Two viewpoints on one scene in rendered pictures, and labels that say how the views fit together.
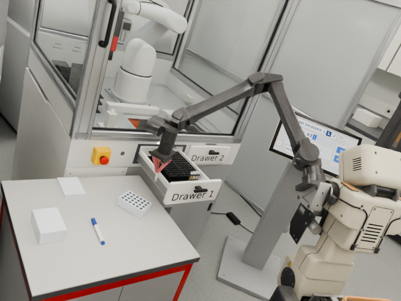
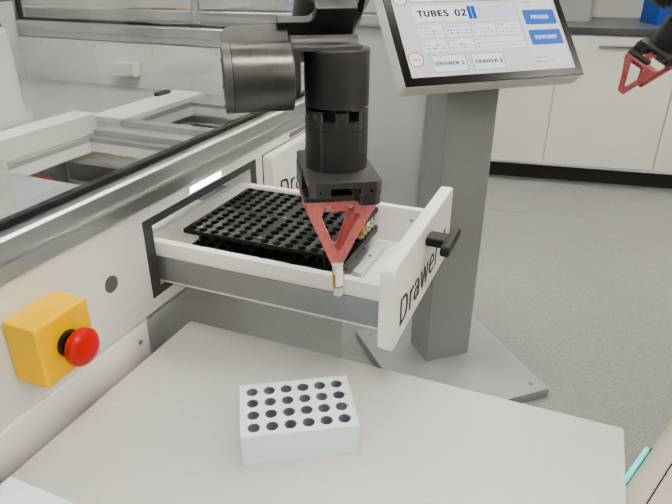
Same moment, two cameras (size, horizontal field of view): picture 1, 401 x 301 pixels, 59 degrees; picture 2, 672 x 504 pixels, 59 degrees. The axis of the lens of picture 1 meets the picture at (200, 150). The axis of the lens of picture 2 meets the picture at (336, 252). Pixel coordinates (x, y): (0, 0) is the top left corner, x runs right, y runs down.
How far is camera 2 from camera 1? 0.98 m
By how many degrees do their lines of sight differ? 22
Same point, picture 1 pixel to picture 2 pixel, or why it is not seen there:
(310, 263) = not seen: outside the picture
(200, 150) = (290, 159)
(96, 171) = (60, 403)
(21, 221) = not seen: outside the picture
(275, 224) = (461, 248)
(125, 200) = (274, 431)
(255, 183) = not seen: hidden behind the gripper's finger
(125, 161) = (132, 305)
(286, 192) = (459, 168)
